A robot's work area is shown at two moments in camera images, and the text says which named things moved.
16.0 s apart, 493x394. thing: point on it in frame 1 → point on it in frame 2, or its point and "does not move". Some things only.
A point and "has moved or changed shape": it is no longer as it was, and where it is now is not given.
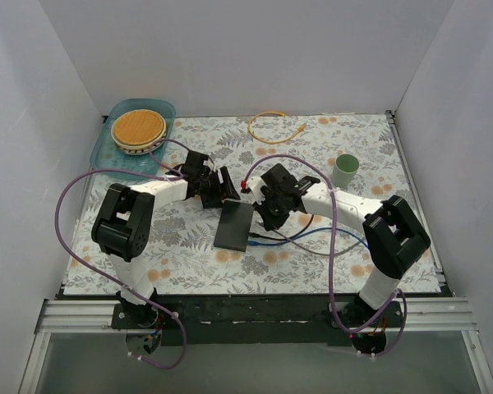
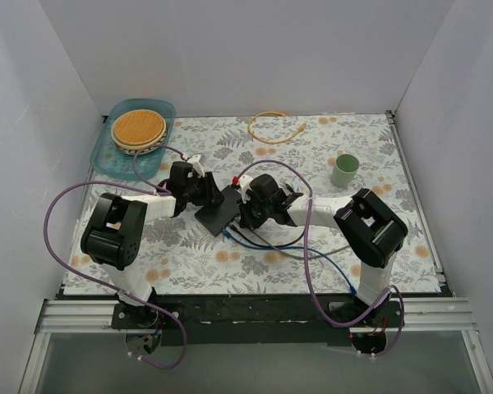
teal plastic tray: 106,155 does not move
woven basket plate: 134,130 does not move
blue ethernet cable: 354,235 has moved or changed shape
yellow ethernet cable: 301,129 does not move
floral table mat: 258,204 does not move
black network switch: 234,224 has moved or changed shape
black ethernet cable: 284,239 → 265,245
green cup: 345,167 does not move
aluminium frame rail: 421,316 does not move
